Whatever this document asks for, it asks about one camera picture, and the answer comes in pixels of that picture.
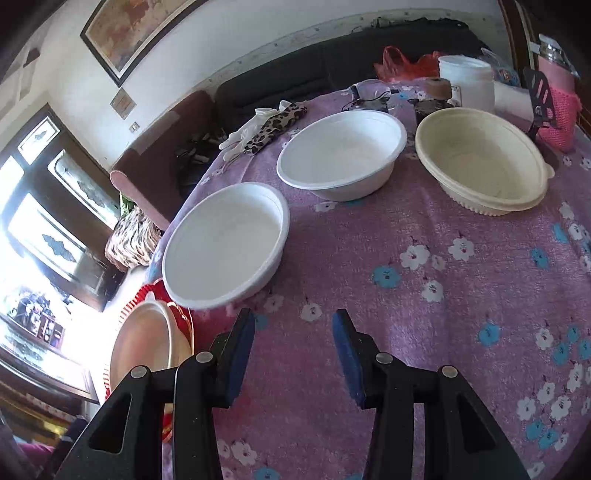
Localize leopard print cloth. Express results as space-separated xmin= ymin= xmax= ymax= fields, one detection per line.
xmin=242 ymin=104 xmax=308 ymax=158

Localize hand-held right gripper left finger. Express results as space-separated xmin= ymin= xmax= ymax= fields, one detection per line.
xmin=44 ymin=308 xmax=256 ymax=480

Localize dark jar with brown spool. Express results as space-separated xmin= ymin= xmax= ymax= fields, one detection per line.
xmin=412 ymin=78 xmax=455 ymax=125

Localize small wall plaque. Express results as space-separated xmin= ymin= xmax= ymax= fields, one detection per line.
xmin=111 ymin=89 xmax=138 ymax=120

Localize framed wall painting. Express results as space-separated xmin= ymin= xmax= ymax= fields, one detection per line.
xmin=80 ymin=0 xmax=208 ymax=88

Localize clear printed plastic bag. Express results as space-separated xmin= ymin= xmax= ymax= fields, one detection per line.
xmin=480 ymin=48 xmax=522 ymax=88

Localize black phone stand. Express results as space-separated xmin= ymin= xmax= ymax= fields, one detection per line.
xmin=522 ymin=67 xmax=561 ymax=171

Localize black sofa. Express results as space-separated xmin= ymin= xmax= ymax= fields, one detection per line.
xmin=215 ymin=18 xmax=490 ymax=134

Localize white gloves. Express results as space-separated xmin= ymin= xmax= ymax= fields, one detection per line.
xmin=218 ymin=107 xmax=282 ymax=162

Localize glass panel wooden door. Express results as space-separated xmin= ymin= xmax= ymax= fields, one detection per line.
xmin=0 ymin=104 xmax=125 ymax=315

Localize cream plastic bowl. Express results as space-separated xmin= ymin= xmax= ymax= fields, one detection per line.
xmin=414 ymin=107 xmax=556 ymax=217

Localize black cylindrical device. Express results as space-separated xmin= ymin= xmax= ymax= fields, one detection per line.
xmin=342 ymin=85 xmax=398 ymax=114

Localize red plate with gold rim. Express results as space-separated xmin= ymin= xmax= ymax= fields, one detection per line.
xmin=102 ymin=278 xmax=195 ymax=444

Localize bottle with pink knit sleeve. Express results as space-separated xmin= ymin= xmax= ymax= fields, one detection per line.
xmin=538 ymin=34 xmax=583 ymax=153

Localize beige bowl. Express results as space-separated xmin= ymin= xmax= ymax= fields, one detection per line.
xmin=110 ymin=300 xmax=192 ymax=386

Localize stool with patterned cover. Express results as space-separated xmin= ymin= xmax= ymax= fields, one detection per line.
xmin=105 ymin=205 xmax=162 ymax=273

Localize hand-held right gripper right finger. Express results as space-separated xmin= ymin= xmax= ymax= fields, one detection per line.
xmin=332 ymin=308 xmax=532 ymax=480

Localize red plastic bag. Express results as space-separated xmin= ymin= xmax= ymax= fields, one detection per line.
xmin=374 ymin=45 xmax=439 ymax=84

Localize maroon armchair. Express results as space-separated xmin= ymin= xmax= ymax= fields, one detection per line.
xmin=109 ymin=90 xmax=218 ymax=232

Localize dark striped cloth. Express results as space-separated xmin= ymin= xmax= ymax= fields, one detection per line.
xmin=175 ymin=131 xmax=218 ymax=185

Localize white paper bowl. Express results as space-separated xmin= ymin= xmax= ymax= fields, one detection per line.
xmin=276 ymin=111 xmax=408 ymax=202
xmin=161 ymin=182 xmax=291 ymax=310

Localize white plastic jar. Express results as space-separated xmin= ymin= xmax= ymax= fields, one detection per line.
xmin=438 ymin=55 xmax=496 ymax=114

